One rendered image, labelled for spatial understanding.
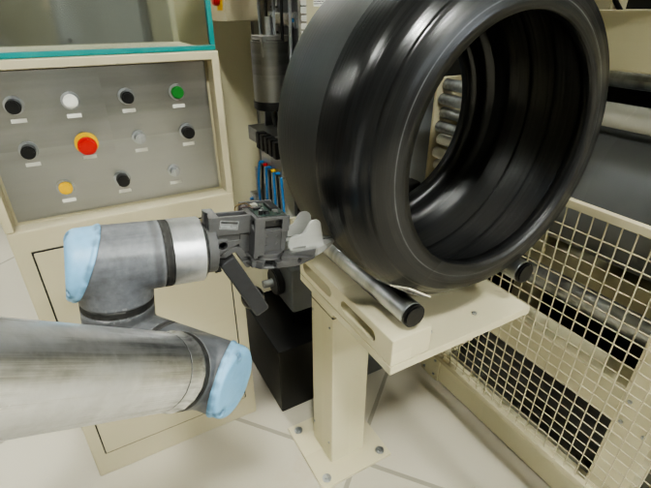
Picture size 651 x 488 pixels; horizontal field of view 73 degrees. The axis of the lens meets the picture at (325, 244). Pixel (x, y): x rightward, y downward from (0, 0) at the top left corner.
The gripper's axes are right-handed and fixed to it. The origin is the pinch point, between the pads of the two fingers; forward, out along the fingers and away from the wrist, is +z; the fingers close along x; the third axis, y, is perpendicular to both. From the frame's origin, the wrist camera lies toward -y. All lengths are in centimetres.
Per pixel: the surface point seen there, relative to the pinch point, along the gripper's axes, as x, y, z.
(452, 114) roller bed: 33, 16, 56
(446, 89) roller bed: 37, 22, 56
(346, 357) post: 27, -53, 29
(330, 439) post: 27, -87, 28
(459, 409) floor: 23, -92, 84
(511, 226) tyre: -3.1, -0.2, 42.6
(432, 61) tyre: -11.4, 29.1, 5.0
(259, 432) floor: 51, -101, 13
